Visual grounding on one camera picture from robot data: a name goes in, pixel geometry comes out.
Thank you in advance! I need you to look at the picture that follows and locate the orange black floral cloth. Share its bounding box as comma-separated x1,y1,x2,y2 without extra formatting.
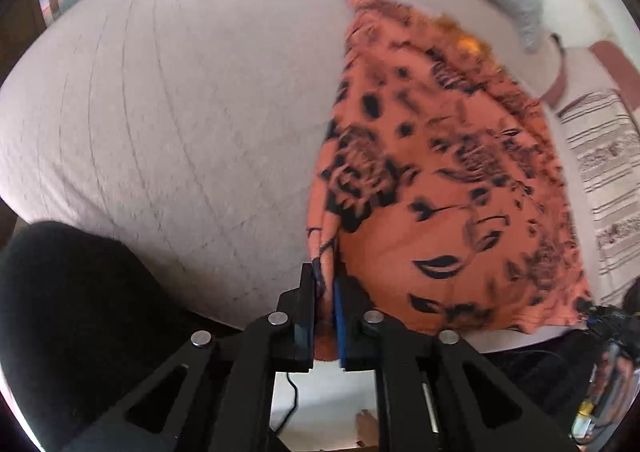
306,0,593,363

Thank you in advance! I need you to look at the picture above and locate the black cable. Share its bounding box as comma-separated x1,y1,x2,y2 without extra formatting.
270,374,301,433

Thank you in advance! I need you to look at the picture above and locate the white quilted bed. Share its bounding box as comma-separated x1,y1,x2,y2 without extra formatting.
0,0,640,358

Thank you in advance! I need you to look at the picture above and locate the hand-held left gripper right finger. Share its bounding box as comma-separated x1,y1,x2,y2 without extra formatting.
332,276,578,452

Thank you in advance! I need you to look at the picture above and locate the striped white cloth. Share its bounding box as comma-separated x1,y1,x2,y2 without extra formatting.
557,89,640,283

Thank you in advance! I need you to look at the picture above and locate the person's black-clad leg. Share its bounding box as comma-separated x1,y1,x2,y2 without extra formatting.
0,222,241,452

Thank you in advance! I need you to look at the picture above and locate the person's bare foot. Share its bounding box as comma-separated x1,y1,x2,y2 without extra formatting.
355,409,379,449

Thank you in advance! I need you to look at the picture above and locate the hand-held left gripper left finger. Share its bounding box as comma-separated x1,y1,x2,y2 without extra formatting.
65,263,317,452

